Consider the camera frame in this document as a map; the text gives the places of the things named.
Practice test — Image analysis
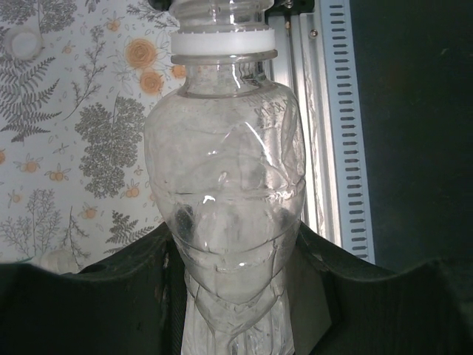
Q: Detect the white bottle cap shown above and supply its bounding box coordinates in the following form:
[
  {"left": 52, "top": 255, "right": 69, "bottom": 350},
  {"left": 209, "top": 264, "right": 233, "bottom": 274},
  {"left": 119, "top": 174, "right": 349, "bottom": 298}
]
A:
[{"left": 3, "top": 31, "right": 44, "bottom": 60}]

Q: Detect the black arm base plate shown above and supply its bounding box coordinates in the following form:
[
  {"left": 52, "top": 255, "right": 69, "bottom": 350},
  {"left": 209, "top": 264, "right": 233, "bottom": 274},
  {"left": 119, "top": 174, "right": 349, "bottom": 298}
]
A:
[{"left": 265, "top": 0, "right": 316, "bottom": 16}]

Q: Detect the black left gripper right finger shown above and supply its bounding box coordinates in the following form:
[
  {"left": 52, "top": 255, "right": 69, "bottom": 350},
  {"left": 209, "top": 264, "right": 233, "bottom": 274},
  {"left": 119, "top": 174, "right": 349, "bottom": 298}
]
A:
[{"left": 291, "top": 221, "right": 473, "bottom": 355}]

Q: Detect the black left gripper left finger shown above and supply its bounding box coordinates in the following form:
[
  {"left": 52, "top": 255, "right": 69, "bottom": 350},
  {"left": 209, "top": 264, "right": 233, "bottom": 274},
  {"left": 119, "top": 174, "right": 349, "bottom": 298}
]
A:
[{"left": 0, "top": 223, "right": 186, "bottom": 355}]

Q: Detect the white slotted cable duct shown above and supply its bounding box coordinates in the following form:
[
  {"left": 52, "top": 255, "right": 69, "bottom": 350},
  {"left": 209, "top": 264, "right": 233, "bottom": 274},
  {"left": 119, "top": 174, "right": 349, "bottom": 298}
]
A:
[{"left": 318, "top": 0, "right": 377, "bottom": 264}]

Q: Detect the clear unlabelled plastic bottle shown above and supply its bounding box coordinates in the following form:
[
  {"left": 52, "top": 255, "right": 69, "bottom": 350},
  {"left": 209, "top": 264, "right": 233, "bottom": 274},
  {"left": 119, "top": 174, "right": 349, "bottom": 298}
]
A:
[{"left": 143, "top": 0, "right": 307, "bottom": 355}]

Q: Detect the floral table mat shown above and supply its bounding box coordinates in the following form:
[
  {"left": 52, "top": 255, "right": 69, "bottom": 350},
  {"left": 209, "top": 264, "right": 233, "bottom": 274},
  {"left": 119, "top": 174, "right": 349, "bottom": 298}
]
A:
[{"left": 0, "top": 0, "right": 189, "bottom": 269}]

